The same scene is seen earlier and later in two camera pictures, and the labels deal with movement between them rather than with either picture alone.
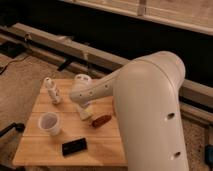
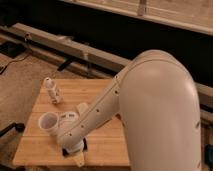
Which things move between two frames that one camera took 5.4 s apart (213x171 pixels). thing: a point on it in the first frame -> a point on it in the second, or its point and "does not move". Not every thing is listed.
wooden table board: [105, 143] does not move
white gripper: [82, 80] -> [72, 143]
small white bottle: [52, 89] does not move
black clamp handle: [18, 126] does not move
